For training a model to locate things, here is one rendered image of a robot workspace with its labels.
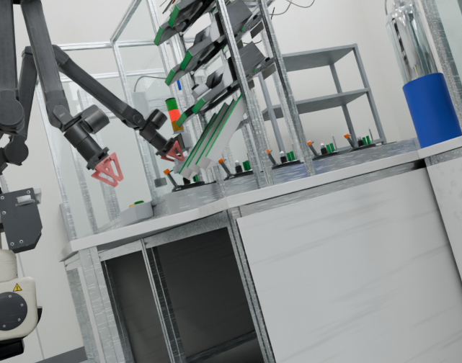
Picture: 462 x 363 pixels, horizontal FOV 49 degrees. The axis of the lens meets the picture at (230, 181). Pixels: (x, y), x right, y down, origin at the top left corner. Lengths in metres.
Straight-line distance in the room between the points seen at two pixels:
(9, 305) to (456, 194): 1.35
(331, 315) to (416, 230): 0.43
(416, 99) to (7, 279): 1.53
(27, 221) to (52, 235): 3.23
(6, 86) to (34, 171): 3.36
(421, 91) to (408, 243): 0.65
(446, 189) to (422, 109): 0.44
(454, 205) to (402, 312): 0.37
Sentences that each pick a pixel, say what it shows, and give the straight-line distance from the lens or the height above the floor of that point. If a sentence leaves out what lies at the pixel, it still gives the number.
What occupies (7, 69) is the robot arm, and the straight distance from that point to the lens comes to 1.56.
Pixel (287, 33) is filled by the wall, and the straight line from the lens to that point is 6.02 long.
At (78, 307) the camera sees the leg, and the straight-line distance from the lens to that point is 2.23.
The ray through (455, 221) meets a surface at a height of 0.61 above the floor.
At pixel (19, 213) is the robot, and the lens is 1.57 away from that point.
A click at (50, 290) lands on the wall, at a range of 4.78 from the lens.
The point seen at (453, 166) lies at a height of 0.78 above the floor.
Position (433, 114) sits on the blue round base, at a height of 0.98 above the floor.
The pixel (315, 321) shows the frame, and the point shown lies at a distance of 1.43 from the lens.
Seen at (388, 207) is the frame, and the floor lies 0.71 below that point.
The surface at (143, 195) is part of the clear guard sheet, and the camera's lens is 3.45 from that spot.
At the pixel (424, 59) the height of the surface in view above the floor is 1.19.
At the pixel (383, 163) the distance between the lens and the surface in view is 1.66.
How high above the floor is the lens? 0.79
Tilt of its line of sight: 5 degrees up
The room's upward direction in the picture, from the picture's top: 16 degrees counter-clockwise
